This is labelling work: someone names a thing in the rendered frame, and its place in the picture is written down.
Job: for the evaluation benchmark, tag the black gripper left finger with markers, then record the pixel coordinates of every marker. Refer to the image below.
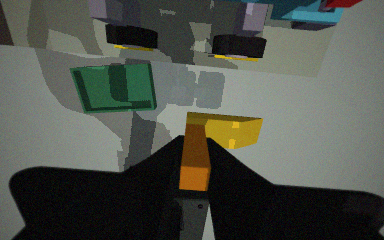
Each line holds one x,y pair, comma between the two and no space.
139,198

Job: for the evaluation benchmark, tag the red-headed pin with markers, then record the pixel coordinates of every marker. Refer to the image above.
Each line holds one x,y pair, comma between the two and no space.
328,4

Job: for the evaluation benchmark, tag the yellow wedge with orange handle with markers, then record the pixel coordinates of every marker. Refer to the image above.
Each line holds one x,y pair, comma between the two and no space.
228,131

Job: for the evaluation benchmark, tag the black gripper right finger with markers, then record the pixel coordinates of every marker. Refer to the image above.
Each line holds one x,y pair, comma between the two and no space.
246,206

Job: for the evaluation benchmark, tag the green tray walls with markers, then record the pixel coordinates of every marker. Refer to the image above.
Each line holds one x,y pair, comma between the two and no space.
84,99

